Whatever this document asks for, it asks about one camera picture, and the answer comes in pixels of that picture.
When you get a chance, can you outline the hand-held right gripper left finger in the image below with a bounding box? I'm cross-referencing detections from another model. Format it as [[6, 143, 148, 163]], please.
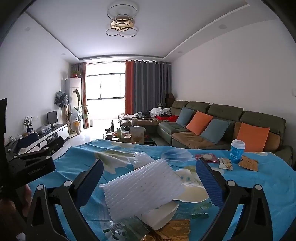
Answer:
[[26, 159, 104, 241]]

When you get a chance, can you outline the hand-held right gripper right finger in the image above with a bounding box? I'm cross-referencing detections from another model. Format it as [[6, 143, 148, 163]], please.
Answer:
[[196, 157, 277, 241]]

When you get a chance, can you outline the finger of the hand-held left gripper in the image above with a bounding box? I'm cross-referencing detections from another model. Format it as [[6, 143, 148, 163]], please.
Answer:
[[14, 136, 65, 164]]

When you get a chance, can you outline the large white foam net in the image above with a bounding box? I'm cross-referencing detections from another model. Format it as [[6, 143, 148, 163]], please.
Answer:
[[99, 158, 186, 220]]

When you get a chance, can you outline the small white foam net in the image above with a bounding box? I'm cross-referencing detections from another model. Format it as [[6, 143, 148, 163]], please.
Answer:
[[128, 152, 155, 168]]

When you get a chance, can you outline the gold foil wrapper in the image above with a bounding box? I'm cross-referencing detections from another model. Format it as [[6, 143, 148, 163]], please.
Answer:
[[143, 219, 191, 241]]

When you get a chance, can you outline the white tv stand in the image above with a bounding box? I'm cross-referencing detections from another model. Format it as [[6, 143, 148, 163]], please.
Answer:
[[4, 123, 70, 160]]

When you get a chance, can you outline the red snack wrapper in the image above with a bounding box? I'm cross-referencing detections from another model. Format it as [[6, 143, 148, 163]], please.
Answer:
[[195, 153, 219, 163]]

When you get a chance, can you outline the small yellow snack wrapper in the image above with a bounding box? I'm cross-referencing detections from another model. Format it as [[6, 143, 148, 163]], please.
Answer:
[[218, 157, 233, 170]]

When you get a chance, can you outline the black monitor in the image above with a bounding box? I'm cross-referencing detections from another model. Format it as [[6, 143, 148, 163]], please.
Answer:
[[47, 110, 58, 127]]

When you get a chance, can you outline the green candy wrapper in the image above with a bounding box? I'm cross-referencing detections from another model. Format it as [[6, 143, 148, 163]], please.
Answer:
[[190, 212, 209, 220]]

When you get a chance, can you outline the plant in blue vase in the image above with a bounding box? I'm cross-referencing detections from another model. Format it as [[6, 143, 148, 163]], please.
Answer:
[[23, 115, 33, 134]]

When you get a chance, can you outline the tall leafy potted plant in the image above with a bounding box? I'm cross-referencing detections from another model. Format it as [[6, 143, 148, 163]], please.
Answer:
[[73, 89, 90, 134]]

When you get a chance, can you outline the blue paper cup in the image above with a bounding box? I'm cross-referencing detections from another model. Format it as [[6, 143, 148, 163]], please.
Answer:
[[230, 139, 246, 164]]

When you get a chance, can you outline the brown flat wrapper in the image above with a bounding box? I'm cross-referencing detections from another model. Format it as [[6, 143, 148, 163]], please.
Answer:
[[238, 155, 259, 172]]

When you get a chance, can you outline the covered standing fan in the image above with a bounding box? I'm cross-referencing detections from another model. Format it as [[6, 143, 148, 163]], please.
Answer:
[[54, 91, 69, 127]]

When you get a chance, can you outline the blue cushion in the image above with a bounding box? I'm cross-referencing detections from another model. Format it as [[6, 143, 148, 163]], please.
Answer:
[[200, 118, 231, 144], [176, 106, 194, 128]]

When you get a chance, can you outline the dark coffee table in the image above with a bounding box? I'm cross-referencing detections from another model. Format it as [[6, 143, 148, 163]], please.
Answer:
[[102, 126, 158, 146]]

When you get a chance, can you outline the white paper bowl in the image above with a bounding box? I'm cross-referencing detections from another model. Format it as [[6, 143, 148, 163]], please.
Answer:
[[135, 200, 180, 230]]

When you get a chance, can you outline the white standing air conditioner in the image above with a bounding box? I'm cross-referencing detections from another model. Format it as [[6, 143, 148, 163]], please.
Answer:
[[65, 78, 82, 121]]

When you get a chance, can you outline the blue floral blanket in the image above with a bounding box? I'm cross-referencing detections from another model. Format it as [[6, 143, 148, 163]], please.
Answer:
[[27, 138, 296, 241]]

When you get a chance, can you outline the clear plastic barcode wrapper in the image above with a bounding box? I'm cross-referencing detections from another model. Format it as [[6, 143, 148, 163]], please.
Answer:
[[103, 217, 151, 241]]

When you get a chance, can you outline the striped narrow curtain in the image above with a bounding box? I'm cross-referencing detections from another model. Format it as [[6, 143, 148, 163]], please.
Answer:
[[73, 62, 90, 128]]

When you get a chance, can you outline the orange cushion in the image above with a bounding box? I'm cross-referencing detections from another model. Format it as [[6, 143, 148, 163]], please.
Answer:
[[237, 122, 270, 153], [185, 111, 214, 135]]

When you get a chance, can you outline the brown paper bag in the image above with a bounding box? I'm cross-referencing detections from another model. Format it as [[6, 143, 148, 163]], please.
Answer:
[[130, 126, 147, 144]]

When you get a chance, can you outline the red cloth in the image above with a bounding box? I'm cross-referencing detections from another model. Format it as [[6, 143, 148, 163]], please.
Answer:
[[156, 114, 179, 122]]

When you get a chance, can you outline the window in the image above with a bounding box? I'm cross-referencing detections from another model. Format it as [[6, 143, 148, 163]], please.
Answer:
[[85, 74, 126, 100]]

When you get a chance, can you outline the olive green sofa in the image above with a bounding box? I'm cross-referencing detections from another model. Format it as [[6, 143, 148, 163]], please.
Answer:
[[121, 100, 295, 163]]

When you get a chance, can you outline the white clothes pile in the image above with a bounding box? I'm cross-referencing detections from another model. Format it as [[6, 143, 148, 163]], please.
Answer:
[[149, 107, 165, 117]]

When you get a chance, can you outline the orange and grey curtain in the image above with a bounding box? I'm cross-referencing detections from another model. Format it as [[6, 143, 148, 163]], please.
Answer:
[[124, 60, 173, 115]]

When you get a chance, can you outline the ring ceiling light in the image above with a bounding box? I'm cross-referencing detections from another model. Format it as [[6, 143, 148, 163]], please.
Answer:
[[106, 0, 139, 38]]

